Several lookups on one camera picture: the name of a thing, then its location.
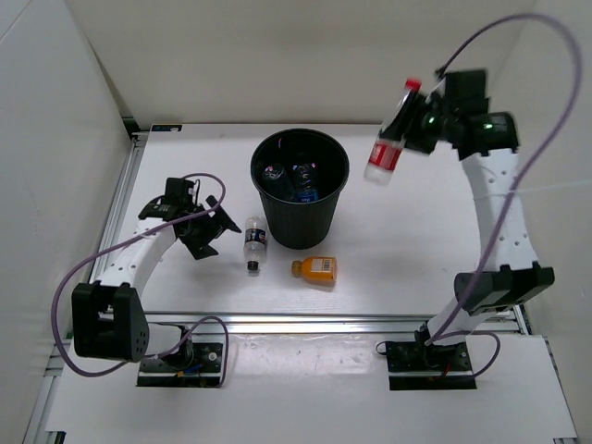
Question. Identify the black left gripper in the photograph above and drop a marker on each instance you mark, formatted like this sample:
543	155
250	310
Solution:
199	246

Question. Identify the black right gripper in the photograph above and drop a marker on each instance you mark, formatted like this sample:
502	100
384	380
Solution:
413	107

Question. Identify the clear bottle red label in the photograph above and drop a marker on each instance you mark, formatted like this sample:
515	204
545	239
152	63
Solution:
385	153

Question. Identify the clear bottle dark label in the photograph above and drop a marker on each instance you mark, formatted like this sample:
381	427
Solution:
255	243

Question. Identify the clear unlabelled plastic bottle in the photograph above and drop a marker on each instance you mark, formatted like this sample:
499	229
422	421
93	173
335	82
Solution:
275	181

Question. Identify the clear bottle blue label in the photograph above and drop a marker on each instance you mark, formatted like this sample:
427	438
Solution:
304	178

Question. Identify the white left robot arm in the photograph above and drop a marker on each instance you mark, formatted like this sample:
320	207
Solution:
108	319

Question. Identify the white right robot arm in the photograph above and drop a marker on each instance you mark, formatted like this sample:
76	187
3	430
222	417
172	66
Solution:
508	272

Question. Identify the black plastic bin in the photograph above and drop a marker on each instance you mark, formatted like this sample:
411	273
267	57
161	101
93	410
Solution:
296	225

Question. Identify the orange juice bottle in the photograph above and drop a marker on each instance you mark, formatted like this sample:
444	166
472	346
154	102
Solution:
318	270

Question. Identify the aluminium front frame rail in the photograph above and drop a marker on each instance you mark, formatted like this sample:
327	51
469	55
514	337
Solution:
292	324

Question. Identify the aluminium frame rail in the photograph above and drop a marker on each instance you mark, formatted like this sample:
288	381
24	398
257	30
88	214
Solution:
292	324
124	188

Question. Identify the aluminium left frame rail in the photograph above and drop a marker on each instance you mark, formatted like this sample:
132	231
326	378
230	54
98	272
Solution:
124	188

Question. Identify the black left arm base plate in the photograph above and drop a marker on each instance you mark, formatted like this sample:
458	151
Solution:
199	364

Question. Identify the white cable tie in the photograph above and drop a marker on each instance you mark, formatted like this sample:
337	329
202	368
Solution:
552	187

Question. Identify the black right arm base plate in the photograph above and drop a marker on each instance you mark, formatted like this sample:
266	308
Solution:
414	367

